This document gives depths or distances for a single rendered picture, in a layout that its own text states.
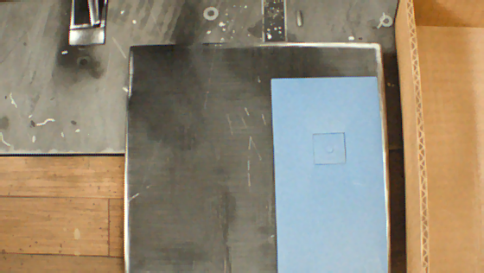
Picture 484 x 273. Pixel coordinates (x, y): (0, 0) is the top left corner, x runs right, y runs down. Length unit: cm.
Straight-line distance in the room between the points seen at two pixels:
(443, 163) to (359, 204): 7
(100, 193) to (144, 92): 7
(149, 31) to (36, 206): 15
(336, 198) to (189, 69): 13
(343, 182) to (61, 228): 19
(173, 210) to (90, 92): 11
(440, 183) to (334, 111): 9
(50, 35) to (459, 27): 30
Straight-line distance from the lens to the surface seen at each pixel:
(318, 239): 64
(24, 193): 69
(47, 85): 72
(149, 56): 69
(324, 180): 65
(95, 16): 63
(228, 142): 66
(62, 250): 68
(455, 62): 71
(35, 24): 74
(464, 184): 68
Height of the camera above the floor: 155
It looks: 71 degrees down
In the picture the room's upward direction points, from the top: 5 degrees counter-clockwise
